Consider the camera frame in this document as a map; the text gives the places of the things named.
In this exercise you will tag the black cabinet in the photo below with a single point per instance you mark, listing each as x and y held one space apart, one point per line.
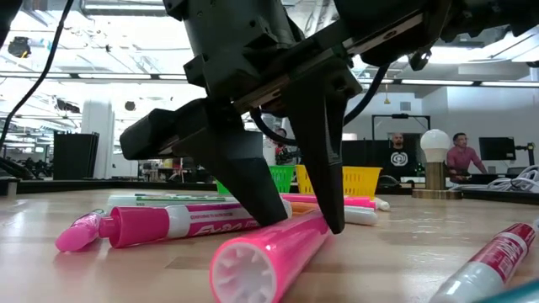
76 155

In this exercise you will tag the black partition panel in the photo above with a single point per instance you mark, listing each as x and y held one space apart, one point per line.
366 153

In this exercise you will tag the green plastic basket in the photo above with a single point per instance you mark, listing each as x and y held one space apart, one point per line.
282 179

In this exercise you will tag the white globe lamp brass base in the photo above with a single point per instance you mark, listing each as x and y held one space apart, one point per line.
435 145

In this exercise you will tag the pink Expo chisel marker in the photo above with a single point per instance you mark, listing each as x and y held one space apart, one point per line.
139 225

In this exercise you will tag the black metal rig frame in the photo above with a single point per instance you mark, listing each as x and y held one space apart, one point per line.
400 115

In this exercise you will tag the yellow plastic basket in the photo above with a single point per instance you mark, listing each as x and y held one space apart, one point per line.
362 181

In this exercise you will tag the orange fine-tip marker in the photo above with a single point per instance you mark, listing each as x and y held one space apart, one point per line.
362 215

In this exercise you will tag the green Expo chisel marker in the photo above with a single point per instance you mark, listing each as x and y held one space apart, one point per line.
126 200

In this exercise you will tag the long light bar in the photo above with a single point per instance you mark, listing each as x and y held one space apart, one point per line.
442 81

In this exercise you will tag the pink fine-tip marker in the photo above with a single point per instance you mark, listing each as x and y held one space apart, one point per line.
76 235

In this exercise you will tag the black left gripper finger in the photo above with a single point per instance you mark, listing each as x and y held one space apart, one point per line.
328 139
236 160

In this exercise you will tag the red Expo fine marker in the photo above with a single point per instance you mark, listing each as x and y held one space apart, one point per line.
501 252

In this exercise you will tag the person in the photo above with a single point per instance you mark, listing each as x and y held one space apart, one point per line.
398 157
281 134
461 157

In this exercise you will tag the black computer monitor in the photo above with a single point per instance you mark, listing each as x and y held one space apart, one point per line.
497 148

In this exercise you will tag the black hanging camera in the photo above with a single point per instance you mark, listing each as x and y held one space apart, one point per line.
19 46

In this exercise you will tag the blue fine-tip marker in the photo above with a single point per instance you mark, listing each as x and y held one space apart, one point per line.
382 204

